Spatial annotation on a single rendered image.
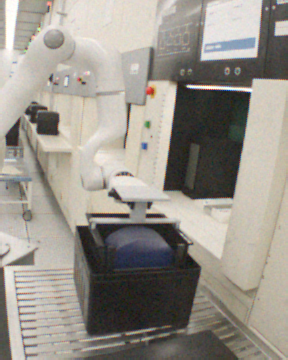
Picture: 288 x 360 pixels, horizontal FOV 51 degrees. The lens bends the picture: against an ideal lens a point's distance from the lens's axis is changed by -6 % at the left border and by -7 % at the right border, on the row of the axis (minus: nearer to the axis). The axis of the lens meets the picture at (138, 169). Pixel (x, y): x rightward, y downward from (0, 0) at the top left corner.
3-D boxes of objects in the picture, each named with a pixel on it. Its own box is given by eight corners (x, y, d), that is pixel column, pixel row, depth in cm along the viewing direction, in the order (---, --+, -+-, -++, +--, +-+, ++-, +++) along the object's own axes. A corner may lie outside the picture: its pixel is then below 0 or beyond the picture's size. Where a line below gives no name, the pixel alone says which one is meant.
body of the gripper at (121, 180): (137, 195, 98) (149, 208, 88) (104, 194, 95) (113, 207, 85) (140, 171, 97) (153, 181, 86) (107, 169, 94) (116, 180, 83)
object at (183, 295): (155, 271, 104) (163, 224, 101) (190, 323, 79) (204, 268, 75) (72, 275, 96) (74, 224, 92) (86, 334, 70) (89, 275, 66)
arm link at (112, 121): (74, 94, 90) (84, 196, 97) (128, 90, 94) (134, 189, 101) (71, 95, 98) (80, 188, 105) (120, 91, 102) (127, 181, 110)
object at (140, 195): (155, 275, 100) (169, 181, 94) (180, 313, 81) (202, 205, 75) (79, 279, 93) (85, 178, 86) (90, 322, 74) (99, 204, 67)
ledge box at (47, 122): (34, 131, 377) (35, 109, 372) (56, 132, 387) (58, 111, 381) (34, 134, 350) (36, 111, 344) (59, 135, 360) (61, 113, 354)
